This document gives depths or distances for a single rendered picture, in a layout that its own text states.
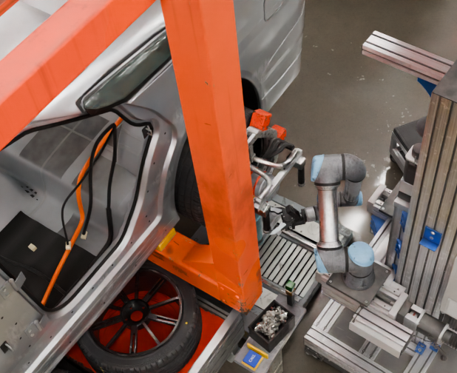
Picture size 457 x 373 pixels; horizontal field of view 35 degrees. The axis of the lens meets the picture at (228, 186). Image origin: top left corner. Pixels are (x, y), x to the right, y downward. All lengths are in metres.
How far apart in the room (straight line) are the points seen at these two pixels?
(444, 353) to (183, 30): 2.37
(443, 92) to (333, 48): 3.14
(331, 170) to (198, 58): 1.09
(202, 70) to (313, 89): 3.05
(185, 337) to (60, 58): 2.23
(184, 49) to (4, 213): 1.90
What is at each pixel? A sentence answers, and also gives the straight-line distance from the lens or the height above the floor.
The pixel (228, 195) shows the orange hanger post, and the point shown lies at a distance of 2.86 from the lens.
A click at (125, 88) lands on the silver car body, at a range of 3.04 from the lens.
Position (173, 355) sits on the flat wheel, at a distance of 3.76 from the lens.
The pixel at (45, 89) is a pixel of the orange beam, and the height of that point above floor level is 2.66.
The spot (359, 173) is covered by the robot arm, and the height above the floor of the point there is 1.28.
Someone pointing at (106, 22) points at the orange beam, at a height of 2.69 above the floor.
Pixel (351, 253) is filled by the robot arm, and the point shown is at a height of 1.05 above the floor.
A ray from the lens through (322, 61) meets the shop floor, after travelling 5.57.
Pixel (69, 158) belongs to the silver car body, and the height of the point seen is 1.02.
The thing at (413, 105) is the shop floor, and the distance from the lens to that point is 5.31.
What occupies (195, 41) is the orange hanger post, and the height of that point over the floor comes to 2.35.
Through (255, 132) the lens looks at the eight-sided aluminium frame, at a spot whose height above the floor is 1.12.
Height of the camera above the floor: 3.88
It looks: 53 degrees down
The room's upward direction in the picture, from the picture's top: 8 degrees counter-clockwise
